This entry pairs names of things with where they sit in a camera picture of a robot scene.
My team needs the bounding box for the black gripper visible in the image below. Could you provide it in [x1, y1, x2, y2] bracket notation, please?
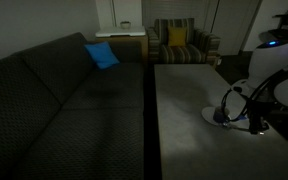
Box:
[247, 100, 276, 135]

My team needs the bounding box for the silver metal spoon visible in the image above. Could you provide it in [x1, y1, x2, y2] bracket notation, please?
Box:
[222, 123, 249, 132]

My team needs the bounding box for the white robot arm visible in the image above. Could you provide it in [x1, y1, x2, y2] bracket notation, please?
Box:
[232, 40, 288, 134]

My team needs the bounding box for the blue mug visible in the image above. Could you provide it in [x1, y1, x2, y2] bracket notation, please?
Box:
[213, 107, 230, 123]

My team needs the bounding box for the white saucer plate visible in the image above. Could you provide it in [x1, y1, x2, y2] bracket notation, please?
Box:
[202, 107, 231, 126]

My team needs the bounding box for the grey coffee table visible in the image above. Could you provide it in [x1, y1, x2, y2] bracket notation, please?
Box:
[155, 64, 288, 180]

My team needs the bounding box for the yellow throw pillow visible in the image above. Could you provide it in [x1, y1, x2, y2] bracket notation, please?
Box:
[168, 27, 187, 46]

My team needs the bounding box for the striped armchair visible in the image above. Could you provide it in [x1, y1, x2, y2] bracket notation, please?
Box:
[147, 18, 220, 65]

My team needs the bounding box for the wooden side table white top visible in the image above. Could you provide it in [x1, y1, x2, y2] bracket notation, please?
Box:
[95, 26, 148, 63]

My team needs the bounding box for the blue throw pillow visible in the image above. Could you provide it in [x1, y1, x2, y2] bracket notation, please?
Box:
[85, 41, 120, 69]

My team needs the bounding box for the dark grey fabric sofa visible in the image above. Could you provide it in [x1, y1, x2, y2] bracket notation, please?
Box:
[0, 33, 144, 180]

